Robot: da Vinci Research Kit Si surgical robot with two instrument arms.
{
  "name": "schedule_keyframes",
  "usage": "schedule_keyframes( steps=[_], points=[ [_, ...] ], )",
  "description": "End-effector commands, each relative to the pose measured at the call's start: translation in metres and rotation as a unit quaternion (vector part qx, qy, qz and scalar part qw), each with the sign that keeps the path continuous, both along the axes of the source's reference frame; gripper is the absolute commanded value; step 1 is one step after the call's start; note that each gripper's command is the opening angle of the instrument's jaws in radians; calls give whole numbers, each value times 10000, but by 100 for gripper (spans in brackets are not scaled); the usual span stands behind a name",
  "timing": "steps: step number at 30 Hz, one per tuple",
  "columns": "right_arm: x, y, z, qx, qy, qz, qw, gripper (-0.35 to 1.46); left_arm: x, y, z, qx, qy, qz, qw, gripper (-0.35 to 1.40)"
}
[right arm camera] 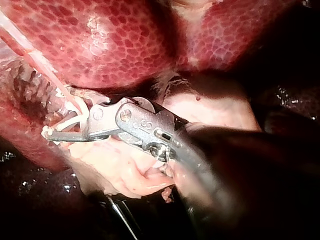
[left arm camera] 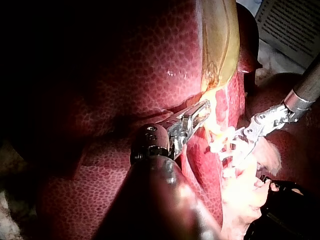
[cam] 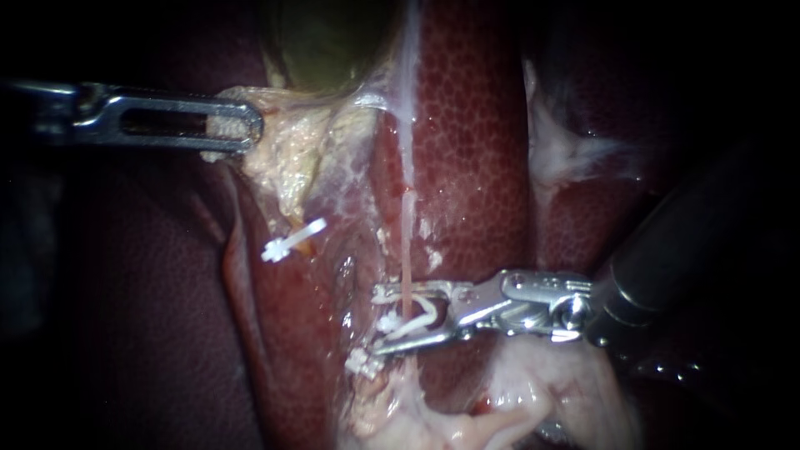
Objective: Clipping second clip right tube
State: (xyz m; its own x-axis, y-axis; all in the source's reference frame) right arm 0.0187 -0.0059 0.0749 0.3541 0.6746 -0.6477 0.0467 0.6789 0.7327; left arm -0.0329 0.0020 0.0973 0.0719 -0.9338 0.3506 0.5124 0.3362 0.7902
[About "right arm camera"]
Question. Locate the right arm instrument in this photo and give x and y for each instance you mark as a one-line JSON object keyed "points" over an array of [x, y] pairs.
{"points": [[147, 125]]}

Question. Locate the right arm instrument jaw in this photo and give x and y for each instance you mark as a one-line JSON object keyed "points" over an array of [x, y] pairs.
{"points": [[103, 120], [70, 137]]}

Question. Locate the white clip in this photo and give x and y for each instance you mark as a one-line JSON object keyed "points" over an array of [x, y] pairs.
{"points": [[83, 107], [65, 123]]}

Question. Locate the dark right arm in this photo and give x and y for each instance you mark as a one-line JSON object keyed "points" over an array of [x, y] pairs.
{"points": [[250, 180]]}

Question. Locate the thin tube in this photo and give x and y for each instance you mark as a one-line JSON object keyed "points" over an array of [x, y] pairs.
{"points": [[37, 58]]}

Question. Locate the pale fatty tissue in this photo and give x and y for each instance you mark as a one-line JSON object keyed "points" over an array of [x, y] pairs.
{"points": [[117, 165], [220, 107], [192, 5]]}

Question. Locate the dark red liver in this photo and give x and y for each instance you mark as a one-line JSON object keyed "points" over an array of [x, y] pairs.
{"points": [[105, 42]]}

